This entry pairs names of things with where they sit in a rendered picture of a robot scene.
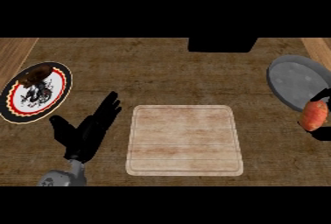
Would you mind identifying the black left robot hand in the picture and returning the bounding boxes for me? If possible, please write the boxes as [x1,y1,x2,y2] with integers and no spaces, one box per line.
[47,91,123,165]

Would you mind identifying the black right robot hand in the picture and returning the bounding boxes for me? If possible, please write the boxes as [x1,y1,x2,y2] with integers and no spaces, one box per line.
[297,87,331,142]

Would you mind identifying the orange squash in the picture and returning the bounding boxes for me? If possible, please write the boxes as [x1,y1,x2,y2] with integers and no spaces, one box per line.
[299,100,330,132]

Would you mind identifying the grey pan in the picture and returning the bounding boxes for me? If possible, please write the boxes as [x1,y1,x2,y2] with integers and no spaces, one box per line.
[265,54,331,113]

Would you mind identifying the pale wooden cutting board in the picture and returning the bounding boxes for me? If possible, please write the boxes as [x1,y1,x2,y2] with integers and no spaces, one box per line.
[124,104,244,177]

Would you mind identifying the black rimmed patterned plate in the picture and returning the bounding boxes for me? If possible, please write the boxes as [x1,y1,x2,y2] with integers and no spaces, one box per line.
[0,60,74,125]

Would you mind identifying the brown food item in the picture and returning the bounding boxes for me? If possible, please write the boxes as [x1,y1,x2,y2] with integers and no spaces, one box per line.
[18,65,55,88]

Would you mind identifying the black box appliance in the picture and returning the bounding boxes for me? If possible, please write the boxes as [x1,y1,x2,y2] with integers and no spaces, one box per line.
[188,37,259,53]

